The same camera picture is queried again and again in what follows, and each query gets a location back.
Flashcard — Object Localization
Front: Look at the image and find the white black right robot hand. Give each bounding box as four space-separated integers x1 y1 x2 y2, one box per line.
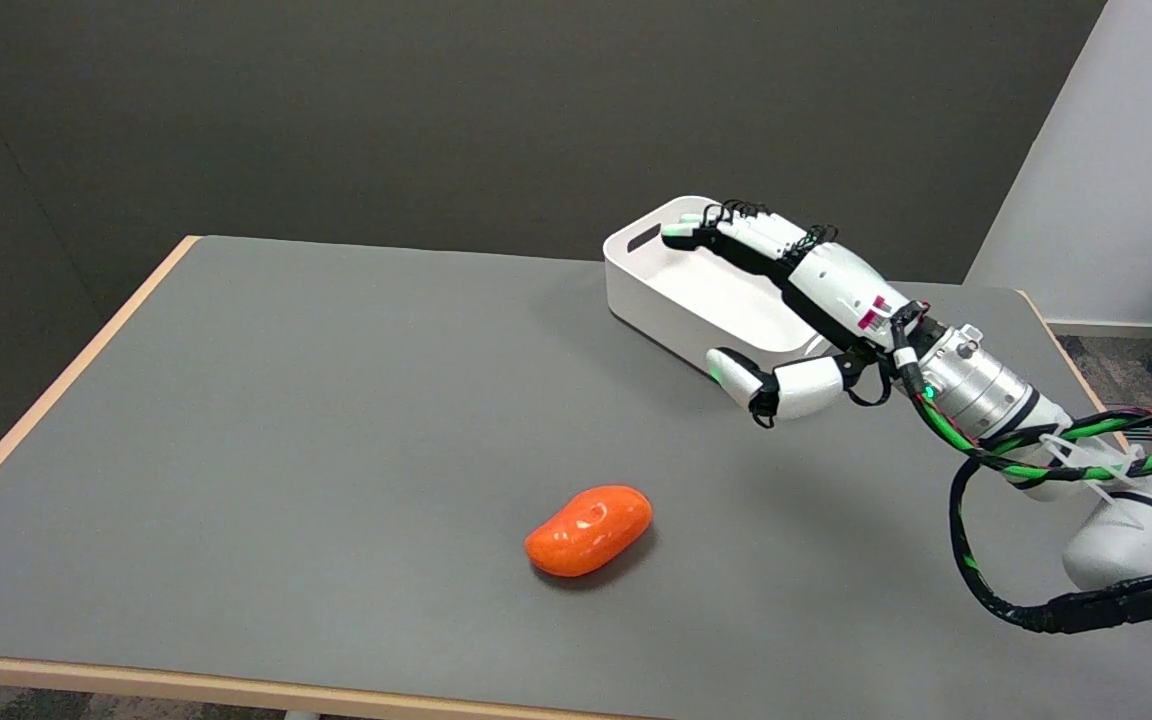
660 199 933 429

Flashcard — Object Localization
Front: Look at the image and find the white plastic storage bin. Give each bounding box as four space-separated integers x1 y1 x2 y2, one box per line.
603 195 864 402

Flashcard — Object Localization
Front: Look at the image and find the black green braided cable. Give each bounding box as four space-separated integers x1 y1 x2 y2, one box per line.
888 303 1152 636

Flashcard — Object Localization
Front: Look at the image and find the orange plastic mango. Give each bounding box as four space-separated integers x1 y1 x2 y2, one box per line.
524 485 654 579

